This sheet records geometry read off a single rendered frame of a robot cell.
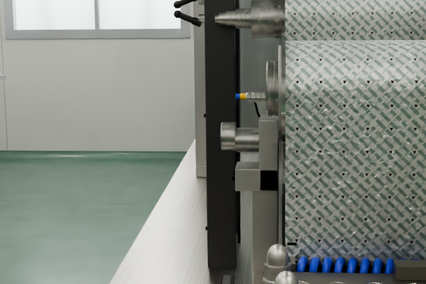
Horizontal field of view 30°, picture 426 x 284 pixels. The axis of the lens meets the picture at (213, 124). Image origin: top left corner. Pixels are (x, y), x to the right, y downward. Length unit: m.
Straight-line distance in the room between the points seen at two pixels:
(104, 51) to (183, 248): 5.29
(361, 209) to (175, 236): 0.64
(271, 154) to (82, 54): 5.74
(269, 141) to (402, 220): 0.21
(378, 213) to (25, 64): 6.02
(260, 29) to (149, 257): 0.48
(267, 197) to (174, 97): 5.58
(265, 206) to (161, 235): 0.52
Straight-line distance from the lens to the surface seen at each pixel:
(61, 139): 6.93
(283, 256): 0.97
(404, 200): 1.04
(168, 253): 1.50
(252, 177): 1.10
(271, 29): 1.29
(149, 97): 6.71
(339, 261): 1.03
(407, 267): 1.00
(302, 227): 1.04
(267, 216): 1.12
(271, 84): 1.03
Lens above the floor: 1.38
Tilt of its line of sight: 9 degrees down
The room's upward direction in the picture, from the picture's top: 1 degrees counter-clockwise
